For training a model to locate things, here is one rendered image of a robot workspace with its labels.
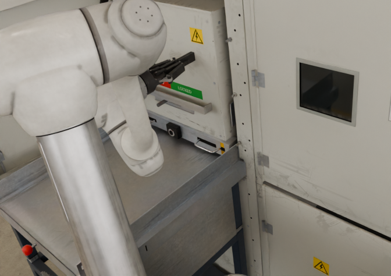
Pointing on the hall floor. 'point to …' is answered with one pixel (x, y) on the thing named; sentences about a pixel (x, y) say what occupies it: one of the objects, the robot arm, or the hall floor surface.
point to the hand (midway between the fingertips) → (185, 59)
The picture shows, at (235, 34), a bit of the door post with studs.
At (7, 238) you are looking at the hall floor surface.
